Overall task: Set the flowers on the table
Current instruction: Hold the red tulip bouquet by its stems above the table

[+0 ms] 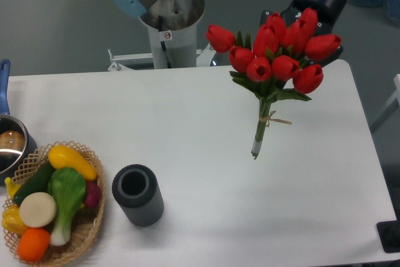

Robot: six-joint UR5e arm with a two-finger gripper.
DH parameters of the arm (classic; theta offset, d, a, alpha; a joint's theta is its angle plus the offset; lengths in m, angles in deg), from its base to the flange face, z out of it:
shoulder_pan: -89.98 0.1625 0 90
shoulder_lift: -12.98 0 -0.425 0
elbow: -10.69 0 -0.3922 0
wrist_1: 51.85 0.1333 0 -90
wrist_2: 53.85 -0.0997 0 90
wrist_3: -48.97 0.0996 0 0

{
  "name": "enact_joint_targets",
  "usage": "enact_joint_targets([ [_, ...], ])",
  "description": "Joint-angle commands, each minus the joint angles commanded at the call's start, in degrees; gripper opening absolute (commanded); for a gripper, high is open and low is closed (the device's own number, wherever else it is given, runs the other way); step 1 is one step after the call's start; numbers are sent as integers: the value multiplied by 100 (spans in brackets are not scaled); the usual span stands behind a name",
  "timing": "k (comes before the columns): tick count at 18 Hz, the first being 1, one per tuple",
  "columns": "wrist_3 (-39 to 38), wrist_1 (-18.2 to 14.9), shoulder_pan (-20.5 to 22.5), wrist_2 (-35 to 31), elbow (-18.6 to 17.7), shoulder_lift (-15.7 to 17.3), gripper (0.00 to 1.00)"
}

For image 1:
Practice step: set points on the green bok choy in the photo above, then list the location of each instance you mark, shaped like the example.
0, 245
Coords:
68, 188

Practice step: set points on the yellow bell pepper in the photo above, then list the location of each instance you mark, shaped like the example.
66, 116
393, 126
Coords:
12, 222

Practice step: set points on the white frame at right edge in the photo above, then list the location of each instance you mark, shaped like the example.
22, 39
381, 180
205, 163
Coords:
388, 108

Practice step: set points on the metal mounting bracket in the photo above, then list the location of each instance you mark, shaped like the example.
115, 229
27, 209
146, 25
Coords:
204, 58

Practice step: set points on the dark green cucumber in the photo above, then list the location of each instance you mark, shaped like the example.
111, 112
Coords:
38, 182

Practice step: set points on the round beige bun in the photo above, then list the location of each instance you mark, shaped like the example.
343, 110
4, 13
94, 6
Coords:
38, 210

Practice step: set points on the black device at table edge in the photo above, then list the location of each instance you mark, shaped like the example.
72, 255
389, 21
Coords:
389, 235

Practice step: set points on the yellow squash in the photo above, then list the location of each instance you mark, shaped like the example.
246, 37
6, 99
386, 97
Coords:
61, 156

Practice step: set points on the orange fruit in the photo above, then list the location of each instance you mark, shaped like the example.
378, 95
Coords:
33, 244

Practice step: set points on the dark grey ribbed vase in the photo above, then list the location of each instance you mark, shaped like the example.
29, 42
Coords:
136, 190

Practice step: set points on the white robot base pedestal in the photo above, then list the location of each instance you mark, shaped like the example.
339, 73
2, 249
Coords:
172, 28

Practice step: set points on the yellow banana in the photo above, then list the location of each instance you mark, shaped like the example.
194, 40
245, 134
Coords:
11, 187

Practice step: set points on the blue handled saucepan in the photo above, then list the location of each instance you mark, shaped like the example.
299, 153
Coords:
16, 142

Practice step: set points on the red tulip bouquet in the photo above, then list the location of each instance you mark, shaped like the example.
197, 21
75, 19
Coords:
283, 62

